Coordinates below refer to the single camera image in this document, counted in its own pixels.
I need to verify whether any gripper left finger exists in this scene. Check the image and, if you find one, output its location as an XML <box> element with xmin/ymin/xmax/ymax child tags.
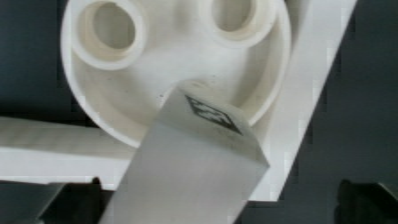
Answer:
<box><xmin>0</xmin><ymin>178</ymin><xmax>111</xmax><ymax>224</ymax></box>

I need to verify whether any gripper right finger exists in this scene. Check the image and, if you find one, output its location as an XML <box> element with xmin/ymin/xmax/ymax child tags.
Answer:
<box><xmin>334</xmin><ymin>180</ymin><xmax>398</xmax><ymax>224</ymax></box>

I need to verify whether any white stool leg with tag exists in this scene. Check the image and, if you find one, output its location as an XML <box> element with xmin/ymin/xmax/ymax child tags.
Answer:
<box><xmin>100</xmin><ymin>81</ymin><xmax>269</xmax><ymax>224</ymax></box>

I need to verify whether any white round stool seat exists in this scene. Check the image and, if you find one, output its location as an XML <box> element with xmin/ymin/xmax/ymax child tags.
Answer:
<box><xmin>61</xmin><ymin>0</ymin><xmax>292</xmax><ymax>146</ymax></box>

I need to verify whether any white U-shaped obstacle wall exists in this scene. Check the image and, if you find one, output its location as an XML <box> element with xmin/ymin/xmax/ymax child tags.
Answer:
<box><xmin>0</xmin><ymin>0</ymin><xmax>357</xmax><ymax>202</ymax></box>

